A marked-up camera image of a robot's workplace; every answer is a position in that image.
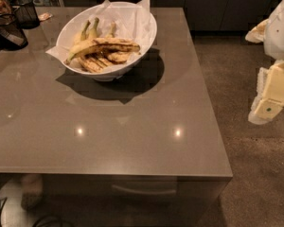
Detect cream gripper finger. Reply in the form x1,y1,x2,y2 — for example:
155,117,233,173
245,19,268,44
248,60,284,125

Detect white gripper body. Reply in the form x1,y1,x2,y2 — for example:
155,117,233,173
263,0,284,60

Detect spotted yellow banana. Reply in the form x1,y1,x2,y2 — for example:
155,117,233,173
65,38,140,64

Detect right spotted banana in bowl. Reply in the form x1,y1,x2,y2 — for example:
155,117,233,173
104,22,131,63

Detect middle yellow banana in bowl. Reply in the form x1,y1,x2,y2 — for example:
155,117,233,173
87,17,99,39

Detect yellow banana in bowl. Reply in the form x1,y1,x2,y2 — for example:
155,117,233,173
87,17,99,39
73,20,90,44

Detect left yellow banana in bowl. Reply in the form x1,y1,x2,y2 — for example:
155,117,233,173
73,20,90,44

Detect white paper liner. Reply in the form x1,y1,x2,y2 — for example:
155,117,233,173
44,0,155,80

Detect small wrapper on table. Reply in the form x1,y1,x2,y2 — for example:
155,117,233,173
38,12,52,22

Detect black mesh pen cup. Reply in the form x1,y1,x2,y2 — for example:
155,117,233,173
10,0,40,29

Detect black mesh desk tray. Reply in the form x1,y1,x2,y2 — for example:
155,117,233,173
0,14,28,50

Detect grey foot under table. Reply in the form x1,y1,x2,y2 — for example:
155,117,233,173
21,174,43,210

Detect black floor cable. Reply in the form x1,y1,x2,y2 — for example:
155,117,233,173
0,195,75,227

